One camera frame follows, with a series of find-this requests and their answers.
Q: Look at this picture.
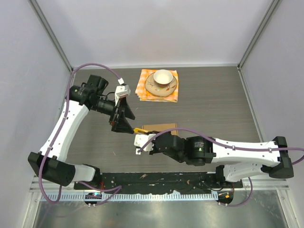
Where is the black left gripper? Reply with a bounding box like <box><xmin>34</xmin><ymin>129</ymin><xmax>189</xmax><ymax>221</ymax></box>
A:
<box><xmin>92</xmin><ymin>96</ymin><xmax>135</xmax><ymax>133</ymax></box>

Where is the yellow utility knife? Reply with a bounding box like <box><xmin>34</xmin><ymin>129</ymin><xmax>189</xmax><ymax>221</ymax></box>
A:
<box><xmin>133</xmin><ymin>128</ymin><xmax>153</xmax><ymax>134</ymax></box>

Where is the brown cardboard express box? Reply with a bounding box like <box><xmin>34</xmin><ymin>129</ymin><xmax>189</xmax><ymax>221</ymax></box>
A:
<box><xmin>142</xmin><ymin>123</ymin><xmax>177</xmax><ymax>134</ymax></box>

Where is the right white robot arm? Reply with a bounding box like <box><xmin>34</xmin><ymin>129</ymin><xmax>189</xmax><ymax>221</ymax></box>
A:
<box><xmin>147</xmin><ymin>133</ymin><xmax>294</xmax><ymax>188</ymax></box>

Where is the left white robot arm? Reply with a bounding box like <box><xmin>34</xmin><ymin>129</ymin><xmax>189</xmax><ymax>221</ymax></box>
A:
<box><xmin>28</xmin><ymin>75</ymin><xmax>135</xmax><ymax>190</ymax></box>

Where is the orange checkered cloth napkin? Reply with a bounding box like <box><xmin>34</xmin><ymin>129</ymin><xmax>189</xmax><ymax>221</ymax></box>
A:
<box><xmin>135</xmin><ymin>69</ymin><xmax>179</xmax><ymax>103</ymax></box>

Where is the beige floral saucer plate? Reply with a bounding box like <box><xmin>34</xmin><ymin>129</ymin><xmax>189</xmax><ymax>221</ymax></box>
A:
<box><xmin>144</xmin><ymin>71</ymin><xmax>178</xmax><ymax>97</ymax></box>

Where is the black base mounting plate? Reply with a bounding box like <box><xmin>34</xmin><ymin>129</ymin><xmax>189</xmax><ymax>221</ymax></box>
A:
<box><xmin>74</xmin><ymin>172</ymin><xmax>243</xmax><ymax>195</ymax></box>

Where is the white ceramic tea cup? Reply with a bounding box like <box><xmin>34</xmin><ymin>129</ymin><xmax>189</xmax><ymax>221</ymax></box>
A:
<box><xmin>153</xmin><ymin>69</ymin><xmax>173</xmax><ymax>85</ymax></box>

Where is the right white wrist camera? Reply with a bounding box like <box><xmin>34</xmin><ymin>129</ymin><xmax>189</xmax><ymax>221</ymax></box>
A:
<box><xmin>134</xmin><ymin>133</ymin><xmax>155</xmax><ymax>155</ymax></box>

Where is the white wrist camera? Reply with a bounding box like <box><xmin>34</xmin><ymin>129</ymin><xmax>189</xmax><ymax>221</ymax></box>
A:
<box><xmin>114</xmin><ymin>85</ymin><xmax>131</xmax><ymax>106</ymax></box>
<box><xmin>134</xmin><ymin>133</ymin><xmax>155</xmax><ymax>155</ymax></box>

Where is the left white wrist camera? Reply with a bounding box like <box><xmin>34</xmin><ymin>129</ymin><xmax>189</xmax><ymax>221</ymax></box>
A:
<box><xmin>114</xmin><ymin>85</ymin><xmax>131</xmax><ymax>106</ymax></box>

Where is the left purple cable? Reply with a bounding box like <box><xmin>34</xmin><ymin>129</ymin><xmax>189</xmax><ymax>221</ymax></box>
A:
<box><xmin>38</xmin><ymin>63</ymin><xmax>126</xmax><ymax>204</ymax></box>

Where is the slotted grey cable duct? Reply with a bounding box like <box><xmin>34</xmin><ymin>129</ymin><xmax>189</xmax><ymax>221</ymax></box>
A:
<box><xmin>40</xmin><ymin>191</ymin><xmax>219</xmax><ymax>202</ymax></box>

